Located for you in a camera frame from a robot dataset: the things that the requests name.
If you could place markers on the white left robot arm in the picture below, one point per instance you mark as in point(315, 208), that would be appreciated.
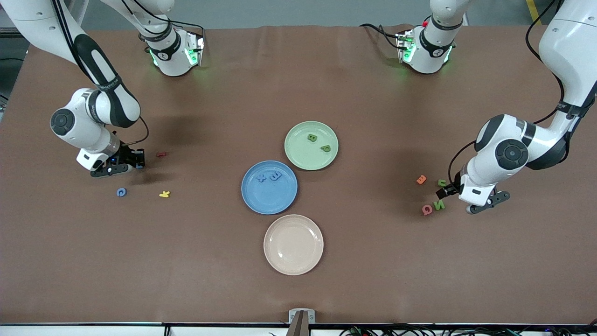
point(573, 51)

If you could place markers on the pink foam letter Q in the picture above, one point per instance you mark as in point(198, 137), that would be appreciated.
point(426, 209)

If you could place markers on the blue foam letter G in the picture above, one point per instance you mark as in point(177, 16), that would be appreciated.
point(121, 192)

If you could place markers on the green foam letter P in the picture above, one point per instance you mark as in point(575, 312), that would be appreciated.
point(325, 148)

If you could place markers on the beige plate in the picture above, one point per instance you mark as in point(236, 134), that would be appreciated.
point(293, 244)

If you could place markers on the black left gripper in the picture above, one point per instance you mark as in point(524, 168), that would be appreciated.
point(451, 188)

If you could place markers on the grey metal bracket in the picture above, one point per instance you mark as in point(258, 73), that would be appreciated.
point(311, 317)

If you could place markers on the blue plate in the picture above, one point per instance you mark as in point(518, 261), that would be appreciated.
point(266, 198)

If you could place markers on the green foam letter N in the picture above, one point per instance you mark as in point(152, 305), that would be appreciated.
point(439, 205)

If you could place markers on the green foam letter B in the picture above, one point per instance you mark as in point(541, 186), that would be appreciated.
point(312, 137)

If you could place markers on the dark camera post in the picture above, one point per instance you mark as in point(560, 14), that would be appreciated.
point(298, 329)

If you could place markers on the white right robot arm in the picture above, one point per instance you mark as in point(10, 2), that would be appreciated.
point(84, 135)

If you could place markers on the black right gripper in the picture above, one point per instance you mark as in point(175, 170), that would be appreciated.
point(127, 154)

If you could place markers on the brown table cover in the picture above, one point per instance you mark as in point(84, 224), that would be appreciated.
point(93, 280)

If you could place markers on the blue foam letter m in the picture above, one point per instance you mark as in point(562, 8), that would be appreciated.
point(275, 176)

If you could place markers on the green plate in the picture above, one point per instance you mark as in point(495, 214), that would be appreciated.
point(303, 156)

